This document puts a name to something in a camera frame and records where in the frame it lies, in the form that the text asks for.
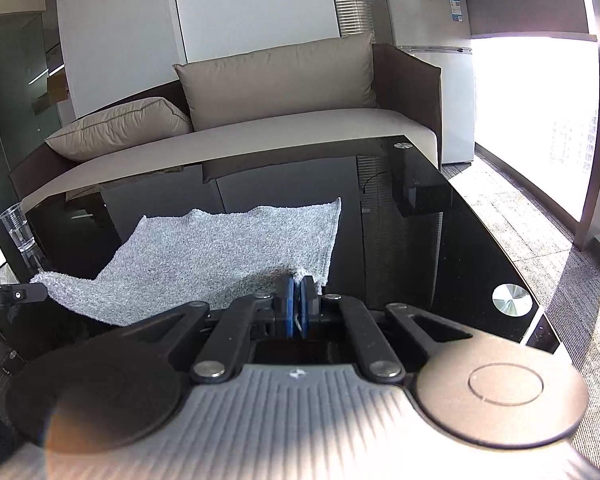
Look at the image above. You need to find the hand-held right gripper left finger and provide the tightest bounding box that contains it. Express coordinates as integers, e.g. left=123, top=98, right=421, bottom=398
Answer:
left=124, top=276, right=297, bottom=385

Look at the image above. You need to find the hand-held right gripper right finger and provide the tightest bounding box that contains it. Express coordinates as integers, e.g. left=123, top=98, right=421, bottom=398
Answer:
left=300, top=275, right=475, bottom=382

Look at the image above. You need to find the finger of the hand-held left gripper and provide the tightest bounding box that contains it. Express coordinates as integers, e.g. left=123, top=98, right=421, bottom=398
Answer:
left=0, top=282, right=49, bottom=306

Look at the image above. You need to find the grey fluffy towel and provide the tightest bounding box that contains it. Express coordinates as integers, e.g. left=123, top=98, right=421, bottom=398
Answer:
left=32, top=197, right=343, bottom=329

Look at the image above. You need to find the clear plastic cup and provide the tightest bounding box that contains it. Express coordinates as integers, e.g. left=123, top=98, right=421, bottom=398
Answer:
left=0, top=203, right=47, bottom=272

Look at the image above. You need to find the brown sofa with beige seat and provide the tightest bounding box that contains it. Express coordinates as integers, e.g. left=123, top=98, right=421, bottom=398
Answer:
left=7, top=42, right=443, bottom=211

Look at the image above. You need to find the small beige cushion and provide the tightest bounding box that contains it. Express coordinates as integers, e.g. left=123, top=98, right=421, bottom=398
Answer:
left=45, top=97, right=193, bottom=163

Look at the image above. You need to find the brown cardboard piece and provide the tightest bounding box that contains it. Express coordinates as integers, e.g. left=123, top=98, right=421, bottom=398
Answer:
left=31, top=71, right=72, bottom=117

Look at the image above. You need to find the large beige cushion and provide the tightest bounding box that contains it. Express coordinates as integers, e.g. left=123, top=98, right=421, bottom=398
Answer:
left=172, top=31, right=381, bottom=132

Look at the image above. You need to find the silver fridge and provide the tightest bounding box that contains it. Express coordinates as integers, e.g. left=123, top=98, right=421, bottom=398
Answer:
left=372, top=0, right=477, bottom=166

